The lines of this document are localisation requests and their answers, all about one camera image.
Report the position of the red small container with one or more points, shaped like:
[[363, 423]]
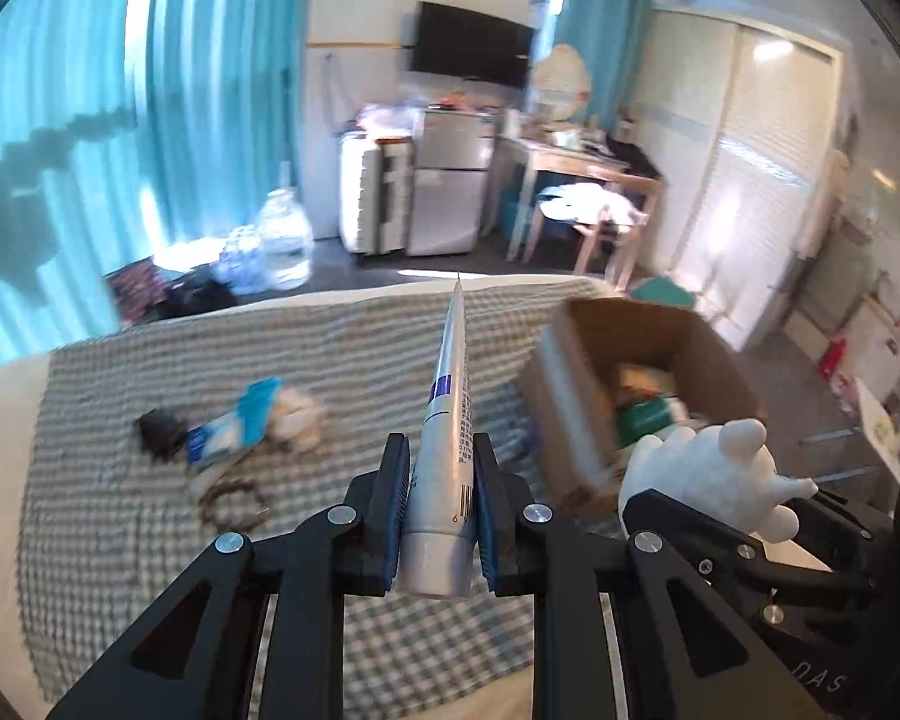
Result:
[[834, 358]]

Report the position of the pink white bag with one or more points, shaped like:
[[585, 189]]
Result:
[[386, 120]]

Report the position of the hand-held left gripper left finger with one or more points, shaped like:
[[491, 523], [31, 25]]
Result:
[[396, 510]]

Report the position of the dark patterned bag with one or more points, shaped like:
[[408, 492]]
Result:
[[172, 296]]

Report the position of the white tube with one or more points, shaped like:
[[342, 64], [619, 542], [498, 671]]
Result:
[[442, 465]]

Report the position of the black wall television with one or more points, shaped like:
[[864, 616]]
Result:
[[472, 45]]

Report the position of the small black object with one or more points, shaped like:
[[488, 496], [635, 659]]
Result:
[[161, 431]]

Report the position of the black garment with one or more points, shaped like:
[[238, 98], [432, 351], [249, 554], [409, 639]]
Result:
[[634, 150]]

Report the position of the white clothes pile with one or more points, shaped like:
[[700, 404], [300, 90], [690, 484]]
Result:
[[592, 202]]

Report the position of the wooden chair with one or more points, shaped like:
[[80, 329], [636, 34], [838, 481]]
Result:
[[607, 247]]

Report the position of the white sliding wardrobe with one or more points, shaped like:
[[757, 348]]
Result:
[[757, 165]]

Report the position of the grey checkered cloth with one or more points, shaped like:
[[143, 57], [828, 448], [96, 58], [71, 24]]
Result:
[[120, 540]]

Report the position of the beige plush item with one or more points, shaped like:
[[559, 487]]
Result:
[[300, 416]]

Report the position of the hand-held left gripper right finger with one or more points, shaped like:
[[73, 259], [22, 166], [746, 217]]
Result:
[[487, 525]]

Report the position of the blue white packet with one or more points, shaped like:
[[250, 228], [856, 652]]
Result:
[[232, 424]]

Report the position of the silver small fridge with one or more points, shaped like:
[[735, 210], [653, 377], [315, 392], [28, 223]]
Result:
[[450, 187]]

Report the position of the white bear figurine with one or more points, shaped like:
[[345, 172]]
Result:
[[705, 465]]

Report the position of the teal window curtain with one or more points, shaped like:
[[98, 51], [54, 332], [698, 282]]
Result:
[[45, 127], [607, 30], [225, 90]]

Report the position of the oval vanity mirror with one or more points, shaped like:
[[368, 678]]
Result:
[[562, 82]]

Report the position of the cardboard box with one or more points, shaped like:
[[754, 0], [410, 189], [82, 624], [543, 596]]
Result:
[[570, 405]]

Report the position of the large clear water jug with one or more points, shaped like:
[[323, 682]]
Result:
[[285, 240]]

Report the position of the white suitcase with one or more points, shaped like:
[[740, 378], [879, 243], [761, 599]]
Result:
[[367, 195]]

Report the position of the green plastic packet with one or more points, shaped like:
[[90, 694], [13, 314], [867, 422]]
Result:
[[645, 420]]

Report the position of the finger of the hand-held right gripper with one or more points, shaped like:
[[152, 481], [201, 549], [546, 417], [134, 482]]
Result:
[[847, 517], [712, 540]]

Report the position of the wooden dressing desk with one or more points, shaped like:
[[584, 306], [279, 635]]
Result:
[[562, 161]]

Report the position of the flat paper carton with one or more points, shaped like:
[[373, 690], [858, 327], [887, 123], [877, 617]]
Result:
[[649, 381]]

